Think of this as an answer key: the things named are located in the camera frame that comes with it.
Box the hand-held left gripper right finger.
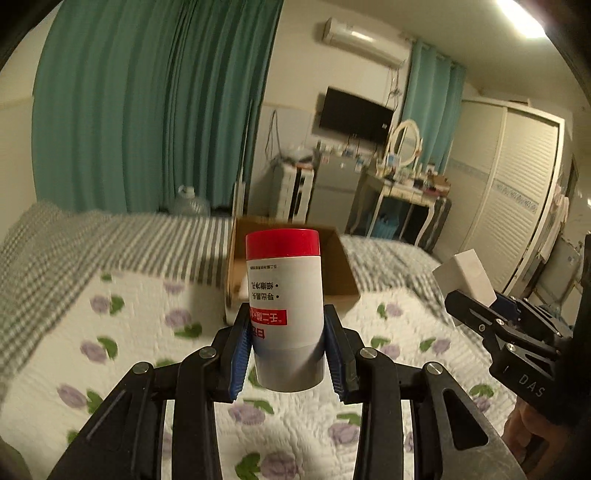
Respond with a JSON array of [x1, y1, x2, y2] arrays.
[[323, 303, 527, 480]]

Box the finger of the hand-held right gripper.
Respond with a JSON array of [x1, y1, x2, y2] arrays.
[[492, 292, 561, 333], [444, 290, 509, 356]]

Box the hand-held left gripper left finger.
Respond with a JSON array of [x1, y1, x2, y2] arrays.
[[46, 302, 252, 480]]

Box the small white box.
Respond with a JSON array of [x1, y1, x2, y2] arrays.
[[433, 249, 496, 305]]

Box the white bottle with red cap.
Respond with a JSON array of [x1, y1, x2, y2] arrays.
[[245, 228, 324, 393]]

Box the cardboard box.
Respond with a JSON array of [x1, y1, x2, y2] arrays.
[[225, 216, 361, 325]]

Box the person's right hand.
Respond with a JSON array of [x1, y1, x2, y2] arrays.
[[503, 399, 555, 462]]

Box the white floral quilt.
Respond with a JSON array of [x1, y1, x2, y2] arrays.
[[0, 272, 513, 480]]

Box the white louvered wardrobe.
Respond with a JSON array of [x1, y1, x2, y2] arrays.
[[431, 97, 566, 296]]

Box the white dressing table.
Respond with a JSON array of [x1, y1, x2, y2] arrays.
[[346, 173, 451, 252]]

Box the clear water jug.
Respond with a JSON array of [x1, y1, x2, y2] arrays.
[[172, 185, 209, 215]]

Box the grey small fridge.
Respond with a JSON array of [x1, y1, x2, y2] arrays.
[[307, 154, 363, 227]]

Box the white leaning pole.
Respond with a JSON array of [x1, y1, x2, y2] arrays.
[[233, 166, 248, 217]]

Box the grey checked bedsheet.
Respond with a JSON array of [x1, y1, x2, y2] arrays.
[[0, 200, 462, 398]]

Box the white brick-pattern cabinet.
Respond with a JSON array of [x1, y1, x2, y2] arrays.
[[272, 161, 315, 221]]

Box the white oval vanity mirror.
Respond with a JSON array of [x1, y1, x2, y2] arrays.
[[387, 119, 423, 169]]

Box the narrow green curtain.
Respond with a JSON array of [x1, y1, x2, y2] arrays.
[[399, 39, 467, 174]]

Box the wide green curtain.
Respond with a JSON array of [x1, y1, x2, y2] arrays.
[[31, 0, 284, 215]]

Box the ceiling light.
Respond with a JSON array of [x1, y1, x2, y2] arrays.
[[496, 0, 548, 34]]

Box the white air conditioner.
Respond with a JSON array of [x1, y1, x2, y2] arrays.
[[322, 17, 411, 68]]

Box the hanging wall cable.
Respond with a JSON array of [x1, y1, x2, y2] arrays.
[[265, 110, 283, 163]]

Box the black wall television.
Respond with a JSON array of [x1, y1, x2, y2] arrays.
[[318, 86, 395, 145]]

